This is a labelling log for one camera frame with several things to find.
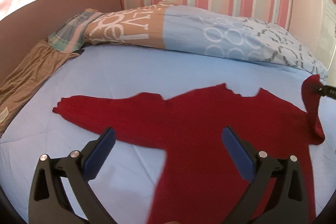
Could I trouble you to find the red knit sweater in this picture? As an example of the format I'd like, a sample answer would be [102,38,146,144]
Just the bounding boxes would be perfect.
[53,75,325,223]

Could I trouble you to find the light blue bed cover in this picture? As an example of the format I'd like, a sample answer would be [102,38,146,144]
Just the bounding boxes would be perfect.
[1,46,335,223]

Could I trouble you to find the white decorated wardrobe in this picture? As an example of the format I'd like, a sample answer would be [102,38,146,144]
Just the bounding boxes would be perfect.
[316,0,335,70]

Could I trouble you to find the brown bed sheet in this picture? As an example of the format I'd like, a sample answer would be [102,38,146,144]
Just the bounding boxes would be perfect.
[1,40,80,134]

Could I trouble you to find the plaid pastel cloth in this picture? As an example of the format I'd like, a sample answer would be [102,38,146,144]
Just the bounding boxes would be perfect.
[47,9,102,53]

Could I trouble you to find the patterned blue brown pillow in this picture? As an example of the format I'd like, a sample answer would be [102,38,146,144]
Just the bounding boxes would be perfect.
[84,2,328,79]

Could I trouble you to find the brown headboard panel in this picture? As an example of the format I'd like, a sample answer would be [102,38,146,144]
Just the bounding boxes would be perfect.
[1,0,122,81]

